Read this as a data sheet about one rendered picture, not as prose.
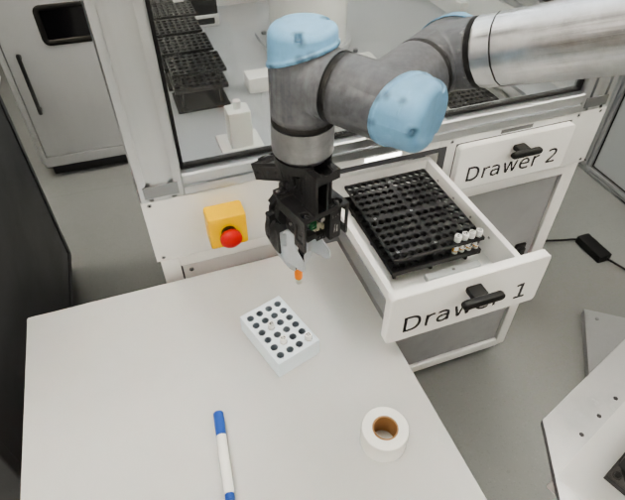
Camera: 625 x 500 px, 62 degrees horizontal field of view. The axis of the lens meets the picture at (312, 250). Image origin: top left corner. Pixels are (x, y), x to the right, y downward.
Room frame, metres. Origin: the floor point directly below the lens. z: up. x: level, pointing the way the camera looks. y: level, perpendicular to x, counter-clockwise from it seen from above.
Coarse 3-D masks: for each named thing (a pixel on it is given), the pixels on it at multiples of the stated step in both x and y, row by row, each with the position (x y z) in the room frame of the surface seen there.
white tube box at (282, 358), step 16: (272, 304) 0.62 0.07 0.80; (240, 320) 0.58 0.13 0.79; (256, 320) 0.58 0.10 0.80; (288, 320) 0.58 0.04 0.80; (256, 336) 0.54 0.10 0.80; (272, 336) 0.54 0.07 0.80; (288, 336) 0.54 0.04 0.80; (304, 336) 0.54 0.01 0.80; (272, 352) 0.51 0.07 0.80; (288, 352) 0.51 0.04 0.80; (304, 352) 0.52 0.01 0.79; (288, 368) 0.50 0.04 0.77
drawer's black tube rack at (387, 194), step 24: (384, 192) 0.82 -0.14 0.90; (408, 192) 0.81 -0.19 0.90; (432, 192) 0.81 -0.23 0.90; (360, 216) 0.78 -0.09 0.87; (384, 216) 0.74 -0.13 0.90; (408, 216) 0.76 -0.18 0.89; (432, 216) 0.74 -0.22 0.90; (456, 216) 0.74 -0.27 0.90; (384, 240) 0.67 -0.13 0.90; (408, 240) 0.67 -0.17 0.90; (432, 240) 0.67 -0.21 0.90; (384, 264) 0.65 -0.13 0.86; (408, 264) 0.65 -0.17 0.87; (432, 264) 0.65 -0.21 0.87
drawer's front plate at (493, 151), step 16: (544, 128) 1.00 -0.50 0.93; (560, 128) 1.00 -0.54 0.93; (464, 144) 0.94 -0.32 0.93; (480, 144) 0.94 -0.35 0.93; (496, 144) 0.95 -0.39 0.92; (512, 144) 0.96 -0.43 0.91; (528, 144) 0.98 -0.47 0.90; (544, 144) 0.99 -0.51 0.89; (560, 144) 1.01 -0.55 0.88; (464, 160) 0.92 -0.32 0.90; (480, 160) 0.94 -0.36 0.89; (496, 160) 0.95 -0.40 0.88; (512, 160) 0.97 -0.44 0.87; (544, 160) 1.00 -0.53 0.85; (560, 160) 1.01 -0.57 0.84; (464, 176) 0.93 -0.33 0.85; (480, 176) 0.94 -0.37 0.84; (496, 176) 0.96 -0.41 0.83; (512, 176) 0.97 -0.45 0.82
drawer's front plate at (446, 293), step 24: (504, 264) 0.59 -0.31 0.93; (528, 264) 0.59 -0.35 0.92; (408, 288) 0.54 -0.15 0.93; (432, 288) 0.54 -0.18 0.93; (456, 288) 0.55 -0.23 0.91; (504, 288) 0.58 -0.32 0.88; (528, 288) 0.60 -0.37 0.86; (384, 312) 0.53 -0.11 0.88; (408, 312) 0.52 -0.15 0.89; (432, 312) 0.54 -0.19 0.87; (480, 312) 0.57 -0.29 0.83; (384, 336) 0.52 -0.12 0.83; (408, 336) 0.53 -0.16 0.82
